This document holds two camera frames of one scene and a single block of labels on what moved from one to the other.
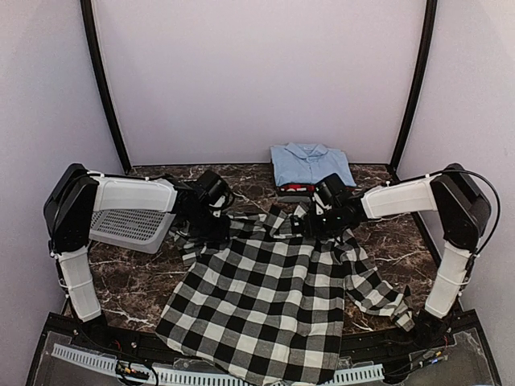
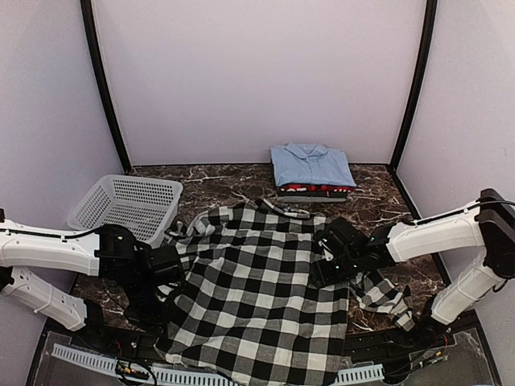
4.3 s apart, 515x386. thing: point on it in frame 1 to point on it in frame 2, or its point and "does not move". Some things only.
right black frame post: [430, 17] does not move
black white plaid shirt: [265, 295] does not move
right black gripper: [313, 228] to [322, 277]
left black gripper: [219, 235] to [151, 325]
